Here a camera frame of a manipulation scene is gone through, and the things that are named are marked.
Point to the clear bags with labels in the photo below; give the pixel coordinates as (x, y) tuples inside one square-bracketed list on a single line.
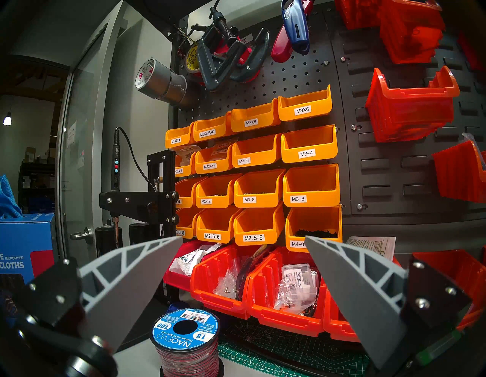
[(296, 285)]

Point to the yellow bin labelled M3X8 BAD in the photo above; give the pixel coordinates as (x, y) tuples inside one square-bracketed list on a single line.
[(210, 127)]

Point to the blue cleaning cloths box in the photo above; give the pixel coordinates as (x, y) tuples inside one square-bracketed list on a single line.
[(26, 243)]

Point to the black cylindrical holder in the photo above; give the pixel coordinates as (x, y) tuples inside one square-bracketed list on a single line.
[(108, 241), (139, 232)]

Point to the dark storage shelf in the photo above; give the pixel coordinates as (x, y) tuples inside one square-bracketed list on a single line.
[(36, 182)]

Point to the yellow bin labelled M2.5-5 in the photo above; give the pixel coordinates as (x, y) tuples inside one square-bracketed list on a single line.
[(273, 232)]

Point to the yellow bin labelled M3X6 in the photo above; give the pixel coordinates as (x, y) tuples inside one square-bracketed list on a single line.
[(319, 108)]

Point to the yellow bin labelled M3-16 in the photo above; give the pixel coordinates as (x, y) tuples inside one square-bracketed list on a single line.
[(186, 194)]

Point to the glass door grey frame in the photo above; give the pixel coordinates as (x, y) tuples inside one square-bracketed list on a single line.
[(87, 114)]

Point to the black metal press stand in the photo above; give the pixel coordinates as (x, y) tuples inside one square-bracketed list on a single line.
[(152, 205)]

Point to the dark red plastic bin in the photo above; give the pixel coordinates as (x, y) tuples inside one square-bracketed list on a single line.
[(174, 279)]

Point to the yellow bin labelled M2.5-8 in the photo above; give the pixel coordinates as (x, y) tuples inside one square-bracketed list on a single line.
[(188, 224)]

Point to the grey louvred panel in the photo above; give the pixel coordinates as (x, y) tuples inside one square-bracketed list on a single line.
[(383, 182)]

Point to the yellow bin labelled M3-12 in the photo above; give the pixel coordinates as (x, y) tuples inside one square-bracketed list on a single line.
[(220, 197)]

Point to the yellow bin labelled M3-8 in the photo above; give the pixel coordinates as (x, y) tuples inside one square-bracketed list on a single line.
[(265, 197)]

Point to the yellow tape roll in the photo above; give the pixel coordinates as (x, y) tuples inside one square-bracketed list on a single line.
[(191, 59)]

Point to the yellow bin labelled M4X6X6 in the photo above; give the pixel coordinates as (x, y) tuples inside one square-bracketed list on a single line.
[(186, 171)]

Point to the yellow bin labelled M2.5-6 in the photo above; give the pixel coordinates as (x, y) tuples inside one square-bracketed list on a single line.
[(224, 232)]

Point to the yellow bin labelled M4-6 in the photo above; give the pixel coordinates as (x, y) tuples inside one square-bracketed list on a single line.
[(262, 154)]

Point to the yellow bin labelled M3X5X4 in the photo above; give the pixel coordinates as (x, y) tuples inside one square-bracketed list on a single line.
[(178, 137)]

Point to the yellow bin labelled M4X4X6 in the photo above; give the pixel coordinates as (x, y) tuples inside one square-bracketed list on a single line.
[(220, 163)]

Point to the red tape roll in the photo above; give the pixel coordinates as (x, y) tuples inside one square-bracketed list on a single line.
[(246, 55)]

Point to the blue microfiber cloth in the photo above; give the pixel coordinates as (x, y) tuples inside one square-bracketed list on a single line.
[(7, 201)]

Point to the yellow bin labelled M3-6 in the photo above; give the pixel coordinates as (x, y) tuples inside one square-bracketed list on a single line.
[(322, 195)]

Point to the grey metal C-clamp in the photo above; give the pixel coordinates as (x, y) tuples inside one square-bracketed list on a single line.
[(216, 72)]

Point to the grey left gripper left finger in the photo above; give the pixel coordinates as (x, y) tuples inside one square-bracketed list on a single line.
[(125, 289)]

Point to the yellow bin labelled M3-4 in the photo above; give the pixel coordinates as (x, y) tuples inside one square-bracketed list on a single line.
[(322, 148)]

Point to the yellow bin labelled M4-0.7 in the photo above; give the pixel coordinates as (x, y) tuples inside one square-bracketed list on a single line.
[(315, 218)]

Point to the green cutting mat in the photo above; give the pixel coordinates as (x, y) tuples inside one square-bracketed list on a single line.
[(288, 353)]

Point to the clear bag of parts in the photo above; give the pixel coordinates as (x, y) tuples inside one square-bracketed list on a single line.
[(228, 281)]

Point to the hanging pendant lamp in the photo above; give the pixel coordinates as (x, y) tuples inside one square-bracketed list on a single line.
[(7, 121)]

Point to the crimson plastic bin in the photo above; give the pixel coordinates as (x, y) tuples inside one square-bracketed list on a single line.
[(471, 53)]

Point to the silver duct tape roll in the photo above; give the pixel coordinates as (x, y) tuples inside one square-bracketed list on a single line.
[(159, 81)]

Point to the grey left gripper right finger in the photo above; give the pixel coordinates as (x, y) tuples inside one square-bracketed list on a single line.
[(360, 296)]

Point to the white labelled parts bag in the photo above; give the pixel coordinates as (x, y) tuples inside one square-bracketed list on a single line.
[(190, 258)]

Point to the folded printed paper sheet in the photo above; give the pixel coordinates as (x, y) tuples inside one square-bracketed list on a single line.
[(372, 245)]

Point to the dark perforated pegboard panel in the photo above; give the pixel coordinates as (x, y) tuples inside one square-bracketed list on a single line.
[(300, 76)]

